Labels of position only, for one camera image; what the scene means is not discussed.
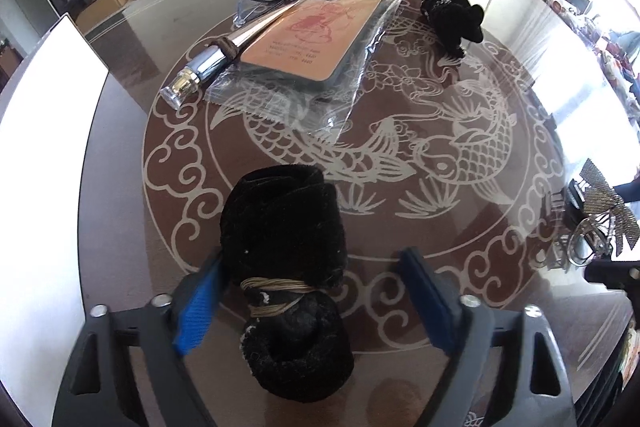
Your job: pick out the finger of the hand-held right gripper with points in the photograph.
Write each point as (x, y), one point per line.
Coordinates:
(629, 191)
(615, 274)

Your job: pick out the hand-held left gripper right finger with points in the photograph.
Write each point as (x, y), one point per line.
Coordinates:
(430, 297)

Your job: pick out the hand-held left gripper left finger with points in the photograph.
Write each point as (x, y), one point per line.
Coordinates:
(197, 307)

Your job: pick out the silver mesh bow hair clip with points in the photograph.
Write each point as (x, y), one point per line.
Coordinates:
(600, 197)

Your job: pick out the black velvet roll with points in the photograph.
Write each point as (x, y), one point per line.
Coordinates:
(285, 227)

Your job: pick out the chrome tapered tube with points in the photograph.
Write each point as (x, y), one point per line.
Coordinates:
(210, 57)

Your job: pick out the brown patterned glass desktop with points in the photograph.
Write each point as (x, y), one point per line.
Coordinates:
(120, 187)

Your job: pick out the black fuzzy cloth bundle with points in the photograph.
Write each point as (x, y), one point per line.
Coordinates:
(450, 22)

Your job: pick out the cardboard box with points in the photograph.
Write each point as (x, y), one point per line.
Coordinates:
(107, 2)

